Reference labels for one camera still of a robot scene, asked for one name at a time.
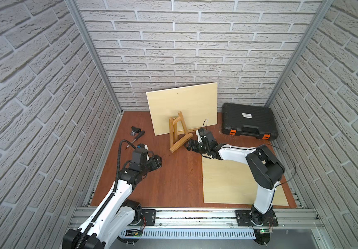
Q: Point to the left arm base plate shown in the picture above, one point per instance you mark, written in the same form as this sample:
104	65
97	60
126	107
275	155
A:
145	217

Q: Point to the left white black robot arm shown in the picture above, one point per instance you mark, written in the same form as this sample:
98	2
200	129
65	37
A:
116	211

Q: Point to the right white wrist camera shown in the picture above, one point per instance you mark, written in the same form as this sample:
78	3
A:
201	135

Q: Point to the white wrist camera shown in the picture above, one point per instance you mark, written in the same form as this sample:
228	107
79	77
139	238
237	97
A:
141	145
201	135

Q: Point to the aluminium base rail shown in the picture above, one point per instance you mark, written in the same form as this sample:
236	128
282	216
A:
226	218

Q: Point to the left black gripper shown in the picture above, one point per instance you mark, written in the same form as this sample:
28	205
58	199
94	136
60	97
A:
155	161

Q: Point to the black plastic tool case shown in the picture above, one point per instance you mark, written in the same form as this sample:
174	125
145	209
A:
247	120

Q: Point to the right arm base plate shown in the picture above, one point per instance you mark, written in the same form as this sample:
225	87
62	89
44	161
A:
253	218

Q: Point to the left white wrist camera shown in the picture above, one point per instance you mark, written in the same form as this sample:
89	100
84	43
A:
141	145

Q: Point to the small black clamp part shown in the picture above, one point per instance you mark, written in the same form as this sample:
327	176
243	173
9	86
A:
135	130

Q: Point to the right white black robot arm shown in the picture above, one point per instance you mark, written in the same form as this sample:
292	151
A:
266	169

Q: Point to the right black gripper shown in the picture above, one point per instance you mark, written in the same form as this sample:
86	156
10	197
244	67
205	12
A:
194	148

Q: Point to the small wooden easel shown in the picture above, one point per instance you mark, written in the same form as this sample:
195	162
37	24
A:
178	139

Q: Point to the black handled screwdriver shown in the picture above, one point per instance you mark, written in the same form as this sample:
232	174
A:
140	134

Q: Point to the light plywood board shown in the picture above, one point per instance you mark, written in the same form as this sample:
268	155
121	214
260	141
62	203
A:
197	103
227	182

